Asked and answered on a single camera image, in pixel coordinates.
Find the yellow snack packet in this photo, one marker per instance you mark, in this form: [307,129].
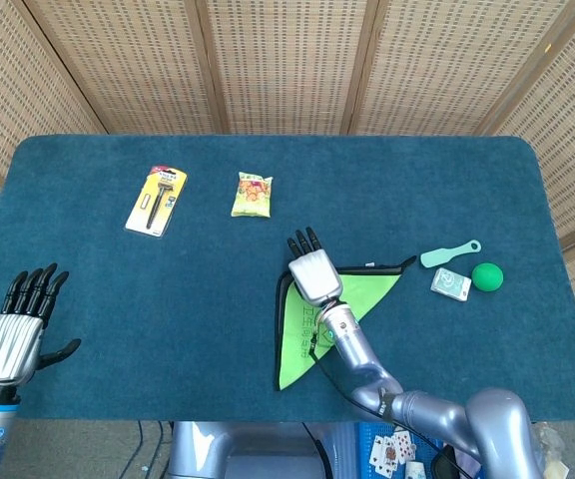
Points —
[251,195]

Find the packaged black razor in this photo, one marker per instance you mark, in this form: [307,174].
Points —
[157,201]

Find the woven folding screen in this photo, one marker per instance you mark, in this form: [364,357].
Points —
[287,65]

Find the playing card deck box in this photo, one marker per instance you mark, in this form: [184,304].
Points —
[450,284]

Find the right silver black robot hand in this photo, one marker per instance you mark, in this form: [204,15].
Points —
[314,274]

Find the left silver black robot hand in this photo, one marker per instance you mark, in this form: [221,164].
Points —
[10,344]

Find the blue plastic basket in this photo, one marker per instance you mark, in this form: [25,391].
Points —
[367,449]

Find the grey green microfibre cloth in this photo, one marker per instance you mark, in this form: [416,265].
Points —
[307,319]

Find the blue table mat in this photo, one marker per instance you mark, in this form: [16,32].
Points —
[168,299]

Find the silver robot torso base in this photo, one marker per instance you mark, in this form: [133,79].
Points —
[247,451]

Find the green ball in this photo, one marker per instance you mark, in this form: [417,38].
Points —
[487,276]

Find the loose playing cards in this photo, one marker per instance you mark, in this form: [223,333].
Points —
[392,449]

